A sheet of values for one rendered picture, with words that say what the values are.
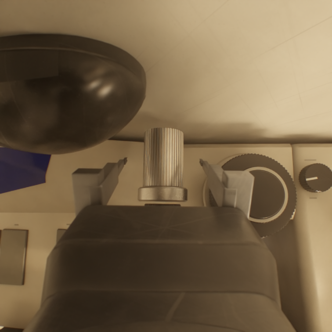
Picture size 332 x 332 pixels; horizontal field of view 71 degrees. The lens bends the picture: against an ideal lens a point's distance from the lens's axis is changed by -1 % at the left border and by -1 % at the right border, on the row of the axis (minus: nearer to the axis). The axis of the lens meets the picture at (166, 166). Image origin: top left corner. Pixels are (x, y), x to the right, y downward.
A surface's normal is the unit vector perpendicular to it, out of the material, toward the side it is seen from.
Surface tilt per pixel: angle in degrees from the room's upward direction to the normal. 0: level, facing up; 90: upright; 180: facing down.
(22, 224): 90
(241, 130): 0
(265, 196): 90
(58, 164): 81
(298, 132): 0
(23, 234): 90
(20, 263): 90
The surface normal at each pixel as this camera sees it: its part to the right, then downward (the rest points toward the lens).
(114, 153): 0.23, -0.14
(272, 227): -0.10, -0.15
